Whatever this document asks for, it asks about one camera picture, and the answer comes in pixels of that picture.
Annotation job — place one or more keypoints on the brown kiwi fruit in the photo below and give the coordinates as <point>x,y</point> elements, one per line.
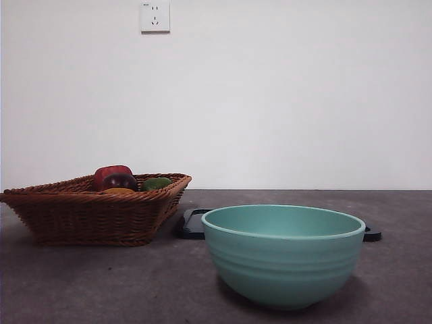
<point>118,191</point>

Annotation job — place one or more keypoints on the teal ceramic bowl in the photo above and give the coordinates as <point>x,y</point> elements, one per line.
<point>283,260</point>

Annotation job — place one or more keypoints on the green avocado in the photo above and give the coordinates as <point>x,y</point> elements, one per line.
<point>155,184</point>

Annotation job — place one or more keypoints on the dark green rectangular tray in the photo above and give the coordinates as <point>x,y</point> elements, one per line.
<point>190,226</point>

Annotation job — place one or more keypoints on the dark purple plum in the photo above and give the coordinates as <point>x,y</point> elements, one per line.
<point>119,182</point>

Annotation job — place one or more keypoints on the red apple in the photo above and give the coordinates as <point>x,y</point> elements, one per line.
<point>109,171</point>

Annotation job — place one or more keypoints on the brown wicker basket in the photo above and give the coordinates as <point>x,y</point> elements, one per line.
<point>91,216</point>

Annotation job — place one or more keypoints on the white wall socket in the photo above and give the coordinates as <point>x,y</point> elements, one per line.
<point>155,17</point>

